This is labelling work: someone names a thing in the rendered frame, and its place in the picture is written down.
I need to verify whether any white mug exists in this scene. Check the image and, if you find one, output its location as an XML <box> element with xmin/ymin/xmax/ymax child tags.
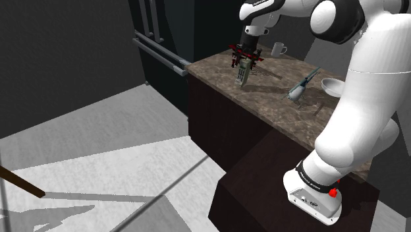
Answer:
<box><xmin>271</xmin><ymin>42</ymin><xmax>288</xmax><ymax>58</ymax></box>

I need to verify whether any grey-green phone handset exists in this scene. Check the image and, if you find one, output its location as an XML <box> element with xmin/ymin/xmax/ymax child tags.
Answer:
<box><xmin>234</xmin><ymin>59</ymin><xmax>252</xmax><ymax>88</ymax></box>

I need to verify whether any grey toy helicopter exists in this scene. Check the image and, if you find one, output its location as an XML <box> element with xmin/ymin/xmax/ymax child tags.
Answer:
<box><xmin>281</xmin><ymin>66</ymin><xmax>321</xmax><ymax>109</ymax></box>

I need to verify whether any dark brown counter cabinet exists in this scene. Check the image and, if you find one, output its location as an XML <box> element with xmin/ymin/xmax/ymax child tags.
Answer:
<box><xmin>186</xmin><ymin>72</ymin><xmax>275</xmax><ymax>173</ymax></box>

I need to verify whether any white bowl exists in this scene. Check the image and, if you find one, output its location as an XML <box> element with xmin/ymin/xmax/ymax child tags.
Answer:
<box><xmin>321</xmin><ymin>77</ymin><xmax>346</xmax><ymax>98</ymax></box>

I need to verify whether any dark robot stand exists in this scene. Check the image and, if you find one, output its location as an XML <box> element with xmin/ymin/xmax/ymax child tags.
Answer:
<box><xmin>207</xmin><ymin>128</ymin><xmax>381</xmax><ymax>232</ymax></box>

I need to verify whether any brown wooden bar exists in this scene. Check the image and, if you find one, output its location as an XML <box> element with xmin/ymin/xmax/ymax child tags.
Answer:
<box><xmin>0</xmin><ymin>165</ymin><xmax>46</xmax><ymax>198</ymax></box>

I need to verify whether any red and black toy frame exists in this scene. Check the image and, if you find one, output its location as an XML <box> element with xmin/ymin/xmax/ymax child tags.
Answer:
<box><xmin>229</xmin><ymin>44</ymin><xmax>265</xmax><ymax>69</ymax></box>

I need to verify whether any dark refrigerator with grey handles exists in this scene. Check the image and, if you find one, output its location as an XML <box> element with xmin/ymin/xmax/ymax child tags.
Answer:
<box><xmin>127</xmin><ymin>0</ymin><xmax>246</xmax><ymax>117</ymax></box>

